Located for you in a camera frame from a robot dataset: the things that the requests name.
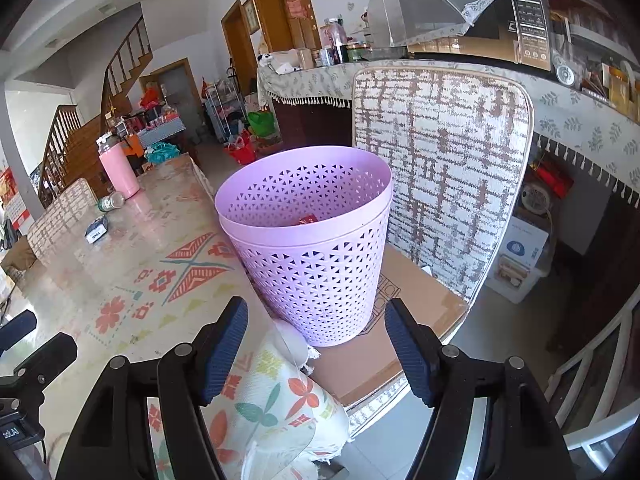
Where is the white cardboard box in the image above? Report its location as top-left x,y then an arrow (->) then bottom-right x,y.
482,214 -> 551,304

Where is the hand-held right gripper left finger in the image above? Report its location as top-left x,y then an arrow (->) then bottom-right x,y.
55,296 -> 249,480

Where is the green capped white bottle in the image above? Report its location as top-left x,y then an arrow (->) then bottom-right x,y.
97,191 -> 126,213

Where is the green bag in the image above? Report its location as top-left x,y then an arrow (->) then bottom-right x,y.
247,111 -> 277,137

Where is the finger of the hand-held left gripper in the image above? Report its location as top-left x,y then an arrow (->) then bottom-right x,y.
0,311 -> 39,356
14,333 -> 79,396

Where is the pink thermos bottle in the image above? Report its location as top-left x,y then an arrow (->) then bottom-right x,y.
96,132 -> 141,200

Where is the purple plastic basket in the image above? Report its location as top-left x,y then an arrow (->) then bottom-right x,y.
214,144 -> 394,348

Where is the white metal frame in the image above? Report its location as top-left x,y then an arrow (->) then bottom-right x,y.
544,304 -> 640,462

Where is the white metal rack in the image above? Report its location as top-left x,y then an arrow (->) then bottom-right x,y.
204,80 -> 242,144

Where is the blue tissue packet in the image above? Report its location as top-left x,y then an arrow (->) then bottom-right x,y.
83,215 -> 110,245

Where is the floral cloth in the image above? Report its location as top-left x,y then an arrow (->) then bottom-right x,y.
200,320 -> 352,480

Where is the teal bag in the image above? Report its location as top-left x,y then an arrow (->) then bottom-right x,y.
144,142 -> 179,164

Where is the dark liquid bottle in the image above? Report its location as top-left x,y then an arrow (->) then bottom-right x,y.
322,17 -> 349,64

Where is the patterned fabric chair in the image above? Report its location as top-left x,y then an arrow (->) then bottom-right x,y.
310,59 -> 536,441
27,177 -> 99,267

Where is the leaf print cloth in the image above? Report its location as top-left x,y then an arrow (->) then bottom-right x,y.
256,57 -> 640,202

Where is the dark wooden sideboard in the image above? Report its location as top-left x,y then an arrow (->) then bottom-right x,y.
272,97 -> 356,152

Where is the wooden door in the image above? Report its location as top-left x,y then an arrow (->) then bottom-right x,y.
221,0 -> 262,107

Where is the wooden staircase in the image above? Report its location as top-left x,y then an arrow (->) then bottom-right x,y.
37,14 -> 154,207

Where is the brown cardboard sheet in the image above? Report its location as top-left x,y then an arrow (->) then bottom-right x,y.
309,247 -> 471,409

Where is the red wall calendar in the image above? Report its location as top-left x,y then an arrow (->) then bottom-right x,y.
0,165 -> 32,227

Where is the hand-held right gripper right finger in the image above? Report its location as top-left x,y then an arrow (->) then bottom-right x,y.
385,297 -> 573,480

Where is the microwave oven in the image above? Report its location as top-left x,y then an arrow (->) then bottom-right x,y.
407,0 -> 554,72

